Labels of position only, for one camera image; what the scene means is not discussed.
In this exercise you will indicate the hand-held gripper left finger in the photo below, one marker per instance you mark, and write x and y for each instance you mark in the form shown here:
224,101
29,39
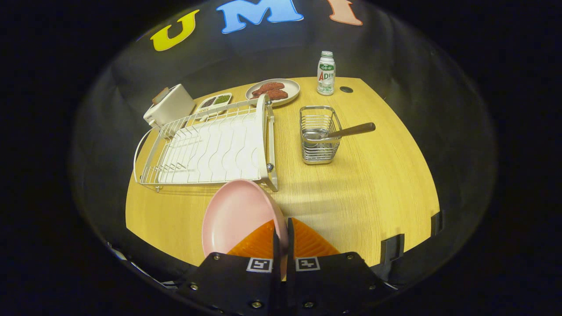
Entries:
237,281

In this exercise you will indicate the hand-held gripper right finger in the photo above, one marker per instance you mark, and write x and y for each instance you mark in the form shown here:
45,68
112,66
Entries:
329,281

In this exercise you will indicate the pink plate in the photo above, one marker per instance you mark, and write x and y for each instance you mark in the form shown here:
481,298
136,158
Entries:
232,219

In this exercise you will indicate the beige plate with meat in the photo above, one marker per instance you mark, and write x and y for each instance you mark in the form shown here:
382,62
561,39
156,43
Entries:
293,87

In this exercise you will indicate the white divided condiment tray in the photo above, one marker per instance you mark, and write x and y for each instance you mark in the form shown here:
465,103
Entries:
214,102

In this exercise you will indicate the white toaster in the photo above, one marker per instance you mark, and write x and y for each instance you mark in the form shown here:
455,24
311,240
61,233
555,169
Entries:
173,107

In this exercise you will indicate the reddish brown meat piece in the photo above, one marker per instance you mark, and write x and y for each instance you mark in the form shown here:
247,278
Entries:
275,95
270,86

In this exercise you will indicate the brown toast slice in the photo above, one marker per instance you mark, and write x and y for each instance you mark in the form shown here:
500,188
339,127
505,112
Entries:
160,95

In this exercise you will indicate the white drink bottle green label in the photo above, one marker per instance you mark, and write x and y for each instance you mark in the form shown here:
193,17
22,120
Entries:
326,77

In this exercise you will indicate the black table edge bracket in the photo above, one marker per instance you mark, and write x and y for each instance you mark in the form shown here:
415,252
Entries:
436,223
392,250

